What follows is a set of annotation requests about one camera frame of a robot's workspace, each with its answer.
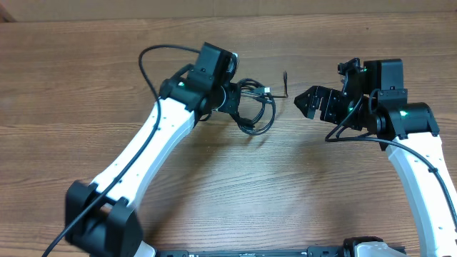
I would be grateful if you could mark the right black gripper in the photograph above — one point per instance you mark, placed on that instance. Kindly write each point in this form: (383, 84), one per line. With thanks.
(327, 96)

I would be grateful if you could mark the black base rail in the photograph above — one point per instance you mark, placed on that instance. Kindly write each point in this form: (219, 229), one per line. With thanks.
(311, 251)

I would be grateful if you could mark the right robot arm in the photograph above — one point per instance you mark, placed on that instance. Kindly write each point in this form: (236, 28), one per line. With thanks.
(373, 106)

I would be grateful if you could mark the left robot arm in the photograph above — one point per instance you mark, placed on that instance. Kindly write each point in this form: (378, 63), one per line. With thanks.
(101, 218)

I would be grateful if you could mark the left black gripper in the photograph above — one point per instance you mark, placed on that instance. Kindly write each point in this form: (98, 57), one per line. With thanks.
(231, 105)

